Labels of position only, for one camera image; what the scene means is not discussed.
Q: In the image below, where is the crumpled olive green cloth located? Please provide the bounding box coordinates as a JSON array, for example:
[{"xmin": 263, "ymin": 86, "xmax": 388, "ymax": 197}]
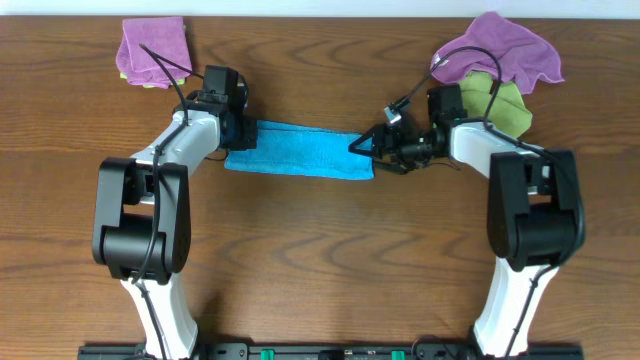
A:
[{"xmin": 459, "ymin": 71, "xmax": 533, "ymax": 138}]

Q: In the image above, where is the blue microfibre cloth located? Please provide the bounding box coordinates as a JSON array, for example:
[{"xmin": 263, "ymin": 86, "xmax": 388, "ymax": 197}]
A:
[{"xmin": 225, "ymin": 120, "xmax": 374, "ymax": 181}]

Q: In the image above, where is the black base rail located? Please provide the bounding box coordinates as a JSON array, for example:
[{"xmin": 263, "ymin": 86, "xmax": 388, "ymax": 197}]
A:
[{"xmin": 77, "ymin": 343, "xmax": 585, "ymax": 360}]

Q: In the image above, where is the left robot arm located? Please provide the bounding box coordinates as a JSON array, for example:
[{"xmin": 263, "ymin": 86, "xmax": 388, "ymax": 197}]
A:
[{"xmin": 92, "ymin": 88, "xmax": 257, "ymax": 359}]

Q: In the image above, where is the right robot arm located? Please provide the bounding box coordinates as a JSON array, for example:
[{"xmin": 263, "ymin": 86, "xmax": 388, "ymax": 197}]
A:
[{"xmin": 348, "ymin": 115, "xmax": 586, "ymax": 359}]

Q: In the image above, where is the folded green cloth underneath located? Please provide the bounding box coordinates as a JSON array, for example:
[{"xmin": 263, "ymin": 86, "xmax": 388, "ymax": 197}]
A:
[{"xmin": 119, "ymin": 73, "xmax": 185, "ymax": 89}]

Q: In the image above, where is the crumpled purple cloth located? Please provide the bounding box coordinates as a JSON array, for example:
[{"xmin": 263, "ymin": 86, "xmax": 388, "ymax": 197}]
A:
[{"xmin": 431, "ymin": 12, "xmax": 564, "ymax": 95}]

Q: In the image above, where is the folded purple cloth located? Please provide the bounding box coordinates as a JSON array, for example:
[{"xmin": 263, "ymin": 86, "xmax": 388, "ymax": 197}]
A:
[{"xmin": 116, "ymin": 16, "xmax": 192, "ymax": 89}]

